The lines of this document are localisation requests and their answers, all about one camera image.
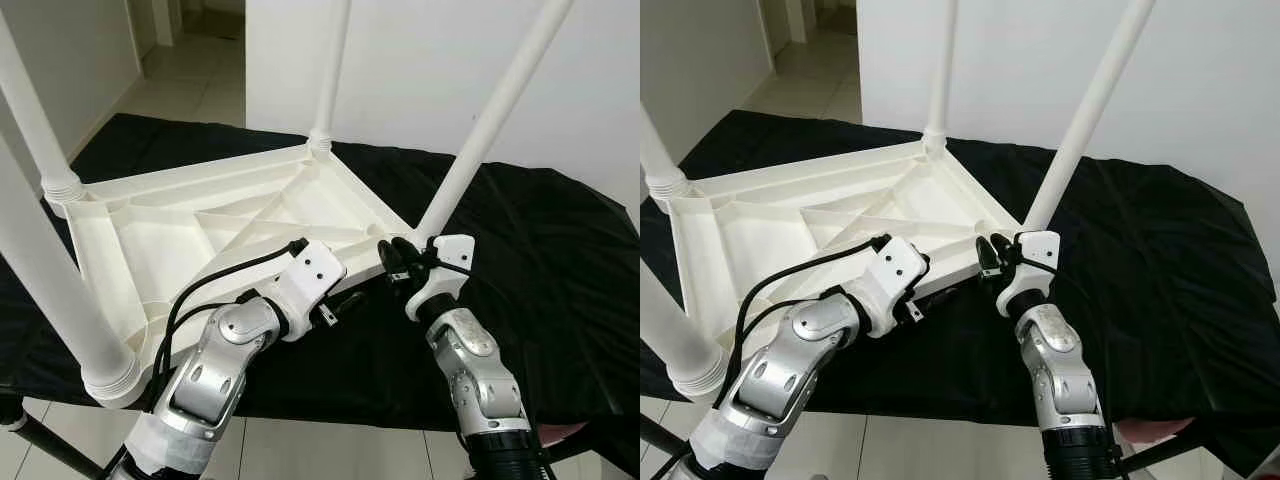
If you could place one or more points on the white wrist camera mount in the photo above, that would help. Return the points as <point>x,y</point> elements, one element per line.
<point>315,270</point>
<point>452,255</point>
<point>1040,250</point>
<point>900,265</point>

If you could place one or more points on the black metal table leg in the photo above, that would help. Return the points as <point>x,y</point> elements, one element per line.
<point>55,445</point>
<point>580,448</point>
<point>1175,452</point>
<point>662,435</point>

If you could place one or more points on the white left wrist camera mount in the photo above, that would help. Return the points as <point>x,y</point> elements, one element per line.
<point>900,265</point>
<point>315,270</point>

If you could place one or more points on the pink rounded object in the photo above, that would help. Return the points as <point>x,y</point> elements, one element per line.
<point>1155,430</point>
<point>565,431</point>

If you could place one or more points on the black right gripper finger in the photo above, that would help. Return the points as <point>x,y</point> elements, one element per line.
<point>406,248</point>
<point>985,256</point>
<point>1000,245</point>
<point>388,260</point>

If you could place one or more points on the black table cloth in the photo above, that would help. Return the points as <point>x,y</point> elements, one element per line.
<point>1150,300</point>
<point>560,300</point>

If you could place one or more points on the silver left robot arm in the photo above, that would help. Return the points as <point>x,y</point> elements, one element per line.
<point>790,370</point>
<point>210,380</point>

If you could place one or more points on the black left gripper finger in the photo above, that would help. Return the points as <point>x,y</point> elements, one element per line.
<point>350,301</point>
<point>945,296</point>

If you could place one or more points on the white plastic table top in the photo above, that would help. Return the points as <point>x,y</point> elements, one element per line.
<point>150,250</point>
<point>740,250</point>

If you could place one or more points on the white door frame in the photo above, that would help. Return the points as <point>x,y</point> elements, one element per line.
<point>160,22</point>
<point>795,20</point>

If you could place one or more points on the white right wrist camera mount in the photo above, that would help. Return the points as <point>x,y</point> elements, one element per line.
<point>1040,250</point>
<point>452,255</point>

